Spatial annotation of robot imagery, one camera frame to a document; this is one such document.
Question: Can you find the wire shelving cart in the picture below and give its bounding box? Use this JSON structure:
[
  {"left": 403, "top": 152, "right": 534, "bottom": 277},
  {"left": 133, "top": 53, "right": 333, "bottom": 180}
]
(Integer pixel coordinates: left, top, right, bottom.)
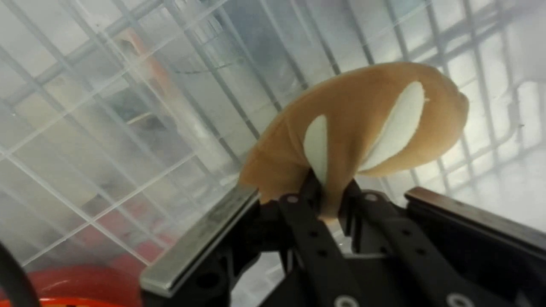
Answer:
[{"left": 0, "top": 0, "right": 546, "bottom": 268}]

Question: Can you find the clear plastic storage bin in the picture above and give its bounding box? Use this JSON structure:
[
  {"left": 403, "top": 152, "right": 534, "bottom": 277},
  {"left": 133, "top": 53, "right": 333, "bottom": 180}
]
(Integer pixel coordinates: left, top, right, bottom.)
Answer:
[{"left": 0, "top": 0, "right": 546, "bottom": 307}]

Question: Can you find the brown toy bread loaf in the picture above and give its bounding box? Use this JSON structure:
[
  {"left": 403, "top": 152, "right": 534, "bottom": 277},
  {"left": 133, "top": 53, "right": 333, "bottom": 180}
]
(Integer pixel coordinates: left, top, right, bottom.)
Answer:
[{"left": 239, "top": 64, "right": 469, "bottom": 222}]

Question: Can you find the red plastic bowl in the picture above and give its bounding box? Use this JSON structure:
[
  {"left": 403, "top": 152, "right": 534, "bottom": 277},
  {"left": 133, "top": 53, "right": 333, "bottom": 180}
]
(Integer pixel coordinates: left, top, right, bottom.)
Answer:
[{"left": 29, "top": 267, "right": 142, "bottom": 307}]

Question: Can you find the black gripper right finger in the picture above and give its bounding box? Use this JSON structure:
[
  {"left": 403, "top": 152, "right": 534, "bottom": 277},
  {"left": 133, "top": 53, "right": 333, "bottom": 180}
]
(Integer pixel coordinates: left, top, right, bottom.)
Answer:
[{"left": 340, "top": 183, "right": 512, "bottom": 307}]

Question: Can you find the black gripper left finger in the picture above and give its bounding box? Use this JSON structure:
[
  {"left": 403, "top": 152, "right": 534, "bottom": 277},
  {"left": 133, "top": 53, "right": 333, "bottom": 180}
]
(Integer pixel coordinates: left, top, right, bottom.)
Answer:
[{"left": 260, "top": 174, "right": 369, "bottom": 307}]

